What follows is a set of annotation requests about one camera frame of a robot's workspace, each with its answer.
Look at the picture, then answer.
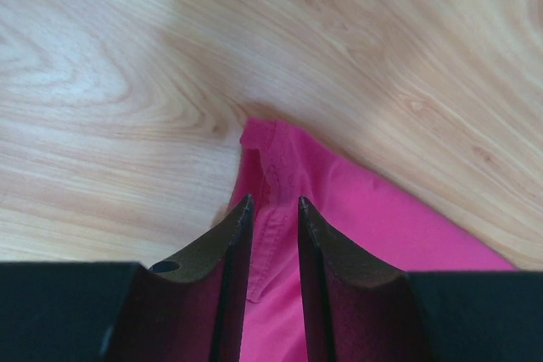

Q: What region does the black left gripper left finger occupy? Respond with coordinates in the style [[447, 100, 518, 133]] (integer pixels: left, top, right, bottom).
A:
[[1, 196, 254, 361]]

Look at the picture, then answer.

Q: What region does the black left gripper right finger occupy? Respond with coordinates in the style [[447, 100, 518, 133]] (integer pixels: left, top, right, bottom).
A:
[[298, 198, 542, 361]]

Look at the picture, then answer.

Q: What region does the pink t shirt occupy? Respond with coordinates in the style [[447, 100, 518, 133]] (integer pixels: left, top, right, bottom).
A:
[[231, 119, 514, 361]]

